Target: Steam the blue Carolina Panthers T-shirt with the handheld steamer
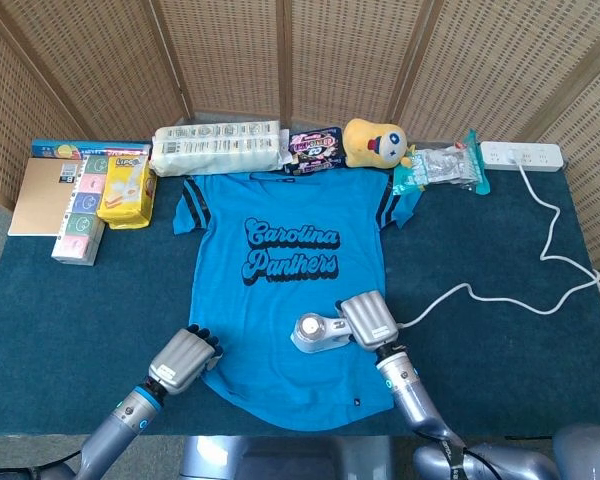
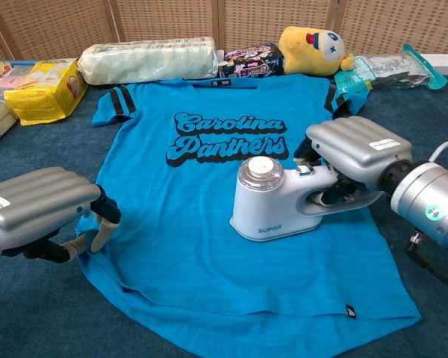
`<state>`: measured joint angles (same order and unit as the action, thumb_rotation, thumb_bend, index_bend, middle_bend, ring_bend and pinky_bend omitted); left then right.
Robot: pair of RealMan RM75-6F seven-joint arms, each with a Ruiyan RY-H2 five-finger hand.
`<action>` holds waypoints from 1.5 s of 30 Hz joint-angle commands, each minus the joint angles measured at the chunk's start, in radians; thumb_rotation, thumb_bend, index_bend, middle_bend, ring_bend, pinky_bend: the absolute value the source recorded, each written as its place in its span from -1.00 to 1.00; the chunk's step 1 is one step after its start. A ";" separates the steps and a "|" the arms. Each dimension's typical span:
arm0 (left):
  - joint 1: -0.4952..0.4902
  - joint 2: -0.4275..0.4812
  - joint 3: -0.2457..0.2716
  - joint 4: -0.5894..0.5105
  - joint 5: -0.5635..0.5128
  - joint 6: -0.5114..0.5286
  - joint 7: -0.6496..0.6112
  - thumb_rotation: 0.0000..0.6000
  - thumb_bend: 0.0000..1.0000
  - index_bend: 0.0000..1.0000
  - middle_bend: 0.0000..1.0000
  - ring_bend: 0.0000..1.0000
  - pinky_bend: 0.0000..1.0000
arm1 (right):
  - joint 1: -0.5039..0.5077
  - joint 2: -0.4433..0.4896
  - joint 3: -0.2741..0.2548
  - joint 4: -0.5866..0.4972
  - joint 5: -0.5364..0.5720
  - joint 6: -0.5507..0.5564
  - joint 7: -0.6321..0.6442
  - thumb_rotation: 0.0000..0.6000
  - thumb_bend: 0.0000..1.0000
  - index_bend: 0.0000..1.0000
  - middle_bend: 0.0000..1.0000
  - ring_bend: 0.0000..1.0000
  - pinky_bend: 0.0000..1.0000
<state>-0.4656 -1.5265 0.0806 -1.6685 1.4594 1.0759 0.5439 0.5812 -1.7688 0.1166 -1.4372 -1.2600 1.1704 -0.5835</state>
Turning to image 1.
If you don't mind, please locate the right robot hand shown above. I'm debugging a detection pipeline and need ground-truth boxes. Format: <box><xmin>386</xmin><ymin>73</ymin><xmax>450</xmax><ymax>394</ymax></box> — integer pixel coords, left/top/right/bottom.
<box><xmin>335</xmin><ymin>290</ymin><xmax>402</xmax><ymax>351</ymax></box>

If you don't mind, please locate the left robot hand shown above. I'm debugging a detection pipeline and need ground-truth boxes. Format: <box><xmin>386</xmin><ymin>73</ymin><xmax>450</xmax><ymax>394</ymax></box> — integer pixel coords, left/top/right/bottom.
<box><xmin>147</xmin><ymin>324</ymin><xmax>225</xmax><ymax>395</ymax></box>

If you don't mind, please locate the white handheld garment steamer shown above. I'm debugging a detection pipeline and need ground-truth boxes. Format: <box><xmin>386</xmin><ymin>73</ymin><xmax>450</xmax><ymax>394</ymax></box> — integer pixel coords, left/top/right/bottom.
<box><xmin>289</xmin><ymin>307</ymin><xmax>355</xmax><ymax>355</ymax></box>

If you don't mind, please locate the blue Carolina Panthers T-shirt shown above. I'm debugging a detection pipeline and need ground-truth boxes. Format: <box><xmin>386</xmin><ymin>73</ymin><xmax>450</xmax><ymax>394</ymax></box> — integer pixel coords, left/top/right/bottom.
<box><xmin>172</xmin><ymin>169</ymin><xmax>422</xmax><ymax>432</ymax></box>

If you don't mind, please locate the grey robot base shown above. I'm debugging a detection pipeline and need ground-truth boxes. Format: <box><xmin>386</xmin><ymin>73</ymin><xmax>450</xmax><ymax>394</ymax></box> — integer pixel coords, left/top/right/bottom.
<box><xmin>179</xmin><ymin>434</ymin><xmax>396</xmax><ymax>480</ymax></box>

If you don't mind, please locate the dark teal carpet cover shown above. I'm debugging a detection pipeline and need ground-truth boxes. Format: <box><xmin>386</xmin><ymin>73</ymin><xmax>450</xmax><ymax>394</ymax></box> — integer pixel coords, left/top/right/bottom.
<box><xmin>0</xmin><ymin>164</ymin><xmax>600</xmax><ymax>436</ymax></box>

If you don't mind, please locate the mint green snack bag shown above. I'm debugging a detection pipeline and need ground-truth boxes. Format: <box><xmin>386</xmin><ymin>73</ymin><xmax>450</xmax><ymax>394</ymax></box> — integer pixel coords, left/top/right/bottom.
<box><xmin>392</xmin><ymin>149</ymin><xmax>434</xmax><ymax>197</ymax></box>

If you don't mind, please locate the pastel tissue box multipack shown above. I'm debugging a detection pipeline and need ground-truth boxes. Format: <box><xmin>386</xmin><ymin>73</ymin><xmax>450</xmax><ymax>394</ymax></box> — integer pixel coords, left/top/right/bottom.
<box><xmin>50</xmin><ymin>153</ymin><xmax>112</xmax><ymax>267</ymax></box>

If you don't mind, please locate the clear teal-edged plastic bag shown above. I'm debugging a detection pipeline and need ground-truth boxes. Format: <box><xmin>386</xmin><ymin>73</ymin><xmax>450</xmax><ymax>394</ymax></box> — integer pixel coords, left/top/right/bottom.
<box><xmin>419</xmin><ymin>128</ymin><xmax>492</xmax><ymax>196</ymax></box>

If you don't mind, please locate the yellow biscuit bag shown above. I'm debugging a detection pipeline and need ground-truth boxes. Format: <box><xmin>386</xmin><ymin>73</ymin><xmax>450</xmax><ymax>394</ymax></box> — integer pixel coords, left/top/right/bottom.
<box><xmin>96</xmin><ymin>153</ymin><xmax>159</xmax><ymax>230</ymax></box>

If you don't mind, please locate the yellow plush toy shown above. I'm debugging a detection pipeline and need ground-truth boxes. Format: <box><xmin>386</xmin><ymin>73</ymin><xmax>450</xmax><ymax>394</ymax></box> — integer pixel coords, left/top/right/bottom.
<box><xmin>342</xmin><ymin>118</ymin><xmax>416</xmax><ymax>169</ymax></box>

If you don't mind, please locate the dark purple snack package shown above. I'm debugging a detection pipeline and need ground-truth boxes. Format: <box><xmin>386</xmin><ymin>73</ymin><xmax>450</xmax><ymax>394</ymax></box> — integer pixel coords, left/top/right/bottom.
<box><xmin>282</xmin><ymin>125</ymin><xmax>346</xmax><ymax>176</ymax></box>

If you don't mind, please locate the white tissue roll pack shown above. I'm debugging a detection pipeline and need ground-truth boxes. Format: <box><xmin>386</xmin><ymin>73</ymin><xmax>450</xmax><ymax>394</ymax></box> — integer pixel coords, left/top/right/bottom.
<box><xmin>148</xmin><ymin>119</ymin><xmax>287</xmax><ymax>178</ymax></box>

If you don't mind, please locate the brown notebook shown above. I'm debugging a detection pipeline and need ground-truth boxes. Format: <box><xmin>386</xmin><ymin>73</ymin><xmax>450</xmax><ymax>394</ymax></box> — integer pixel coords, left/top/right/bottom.
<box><xmin>7</xmin><ymin>157</ymin><xmax>84</xmax><ymax>238</ymax></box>

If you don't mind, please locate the white power strip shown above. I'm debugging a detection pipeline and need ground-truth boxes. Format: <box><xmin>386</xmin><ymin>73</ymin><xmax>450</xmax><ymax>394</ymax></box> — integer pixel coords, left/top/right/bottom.
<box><xmin>479</xmin><ymin>140</ymin><xmax>566</xmax><ymax>174</ymax></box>

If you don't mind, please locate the blue fruit print box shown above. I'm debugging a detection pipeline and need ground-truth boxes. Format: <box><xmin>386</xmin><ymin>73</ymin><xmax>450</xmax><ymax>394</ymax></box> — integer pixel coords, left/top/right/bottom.
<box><xmin>31</xmin><ymin>138</ymin><xmax>152</xmax><ymax>161</ymax></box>

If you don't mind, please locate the rattan folding screen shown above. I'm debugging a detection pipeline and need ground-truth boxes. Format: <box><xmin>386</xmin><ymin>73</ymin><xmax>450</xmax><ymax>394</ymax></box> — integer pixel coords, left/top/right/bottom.
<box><xmin>0</xmin><ymin>0</ymin><xmax>600</xmax><ymax>281</ymax></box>

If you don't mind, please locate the white power cable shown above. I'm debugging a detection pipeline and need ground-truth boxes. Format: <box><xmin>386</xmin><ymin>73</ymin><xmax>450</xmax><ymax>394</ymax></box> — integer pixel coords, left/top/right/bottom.
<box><xmin>394</xmin><ymin>159</ymin><xmax>600</xmax><ymax>331</ymax></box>

